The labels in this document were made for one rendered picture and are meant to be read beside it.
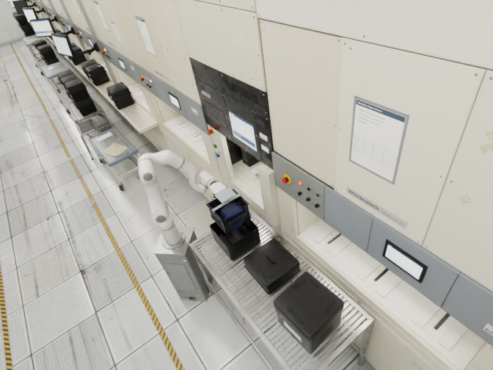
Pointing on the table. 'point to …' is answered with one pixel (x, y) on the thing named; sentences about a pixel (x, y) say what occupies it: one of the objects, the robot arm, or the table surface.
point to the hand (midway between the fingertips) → (225, 196)
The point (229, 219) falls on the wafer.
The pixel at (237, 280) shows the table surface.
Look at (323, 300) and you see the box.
